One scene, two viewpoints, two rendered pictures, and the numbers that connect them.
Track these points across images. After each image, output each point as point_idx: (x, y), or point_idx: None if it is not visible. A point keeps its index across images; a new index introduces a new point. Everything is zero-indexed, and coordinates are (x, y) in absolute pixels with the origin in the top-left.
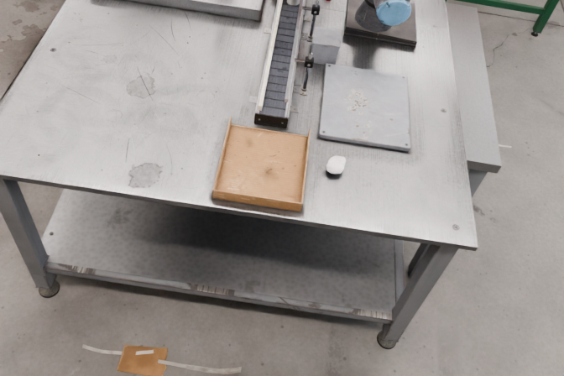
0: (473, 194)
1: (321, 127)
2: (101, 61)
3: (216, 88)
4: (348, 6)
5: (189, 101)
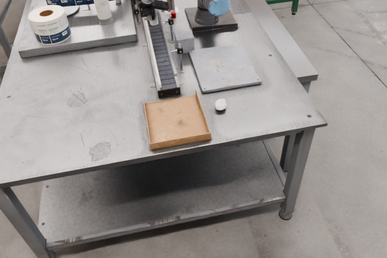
0: None
1: (201, 87)
2: (44, 94)
3: (126, 86)
4: (188, 16)
5: (112, 99)
